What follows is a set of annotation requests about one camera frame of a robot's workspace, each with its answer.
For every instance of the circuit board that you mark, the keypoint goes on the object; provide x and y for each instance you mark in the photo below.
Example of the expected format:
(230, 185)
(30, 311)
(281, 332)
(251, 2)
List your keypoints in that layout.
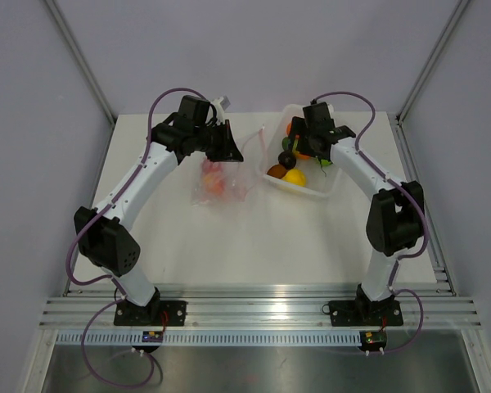
(374, 340)
(152, 336)

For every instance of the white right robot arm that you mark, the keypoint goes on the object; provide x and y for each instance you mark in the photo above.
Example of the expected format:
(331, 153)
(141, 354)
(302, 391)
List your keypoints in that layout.
(396, 218)

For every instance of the clear zip top bag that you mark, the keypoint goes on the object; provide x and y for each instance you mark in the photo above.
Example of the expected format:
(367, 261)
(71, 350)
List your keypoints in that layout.
(240, 177)

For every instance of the white slotted cable duct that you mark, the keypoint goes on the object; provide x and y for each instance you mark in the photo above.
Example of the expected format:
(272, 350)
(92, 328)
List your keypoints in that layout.
(214, 338)

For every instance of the brown toy kiwi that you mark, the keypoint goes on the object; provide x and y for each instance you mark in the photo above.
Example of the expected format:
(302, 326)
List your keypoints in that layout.
(277, 171)

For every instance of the yellow toy lemon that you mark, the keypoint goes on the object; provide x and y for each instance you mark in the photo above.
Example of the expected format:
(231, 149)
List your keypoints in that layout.
(296, 177)

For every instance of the right circuit board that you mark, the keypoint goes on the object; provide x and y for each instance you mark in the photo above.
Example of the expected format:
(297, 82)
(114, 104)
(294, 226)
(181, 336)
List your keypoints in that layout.
(374, 340)

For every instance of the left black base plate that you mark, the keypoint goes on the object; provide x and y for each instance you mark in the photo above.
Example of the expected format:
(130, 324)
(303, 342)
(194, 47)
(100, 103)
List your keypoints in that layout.
(171, 313)

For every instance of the orange toy peach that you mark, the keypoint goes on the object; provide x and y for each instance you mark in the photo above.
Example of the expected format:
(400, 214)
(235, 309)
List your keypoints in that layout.
(211, 167)

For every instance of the black toy avocado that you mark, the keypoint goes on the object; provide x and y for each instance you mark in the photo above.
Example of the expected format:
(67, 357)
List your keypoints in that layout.
(287, 159)

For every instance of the aluminium frame rail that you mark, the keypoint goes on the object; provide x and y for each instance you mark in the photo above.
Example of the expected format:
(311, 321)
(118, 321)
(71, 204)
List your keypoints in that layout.
(266, 307)

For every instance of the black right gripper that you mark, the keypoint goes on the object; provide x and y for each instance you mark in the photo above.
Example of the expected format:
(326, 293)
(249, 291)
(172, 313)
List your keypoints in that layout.
(299, 128)

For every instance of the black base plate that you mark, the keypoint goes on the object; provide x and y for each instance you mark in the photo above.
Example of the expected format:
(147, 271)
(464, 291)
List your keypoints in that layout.
(171, 313)
(349, 313)

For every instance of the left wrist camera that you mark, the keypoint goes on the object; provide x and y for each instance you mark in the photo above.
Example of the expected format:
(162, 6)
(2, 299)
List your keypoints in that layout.
(220, 104)

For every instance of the green orange toy mango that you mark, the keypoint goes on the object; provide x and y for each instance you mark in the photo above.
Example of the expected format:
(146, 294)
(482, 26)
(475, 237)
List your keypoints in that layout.
(285, 146)

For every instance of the left circuit board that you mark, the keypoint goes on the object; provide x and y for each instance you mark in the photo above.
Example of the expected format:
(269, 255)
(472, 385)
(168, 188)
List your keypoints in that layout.
(152, 336)

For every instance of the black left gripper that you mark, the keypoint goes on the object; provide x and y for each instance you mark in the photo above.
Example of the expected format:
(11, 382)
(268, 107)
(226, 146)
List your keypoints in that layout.
(228, 150)

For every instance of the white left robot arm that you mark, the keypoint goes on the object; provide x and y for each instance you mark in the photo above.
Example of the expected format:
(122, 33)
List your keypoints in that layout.
(103, 232)

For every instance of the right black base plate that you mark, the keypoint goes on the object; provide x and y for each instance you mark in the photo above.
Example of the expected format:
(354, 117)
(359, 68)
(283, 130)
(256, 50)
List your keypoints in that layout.
(349, 313)

